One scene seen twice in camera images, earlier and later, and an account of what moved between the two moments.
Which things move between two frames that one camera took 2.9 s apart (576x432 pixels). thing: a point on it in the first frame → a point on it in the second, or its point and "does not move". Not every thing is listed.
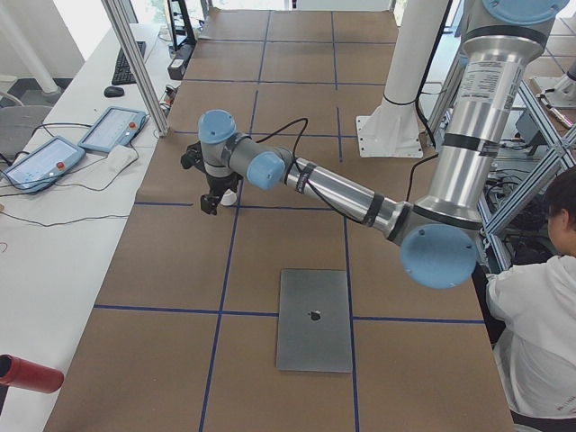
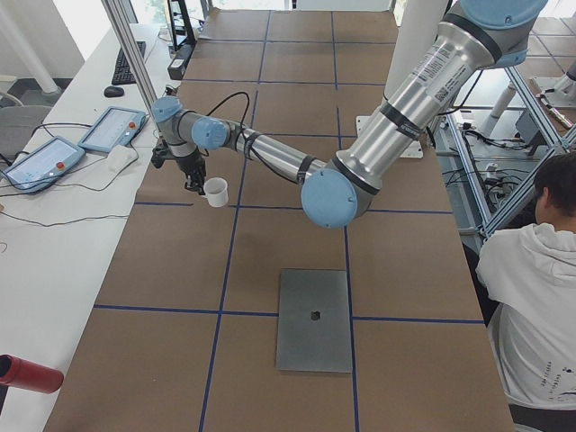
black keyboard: x=123 y=73 does not move
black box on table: x=177 y=67 does not move
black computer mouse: x=113 y=92 does not move
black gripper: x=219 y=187 → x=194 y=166
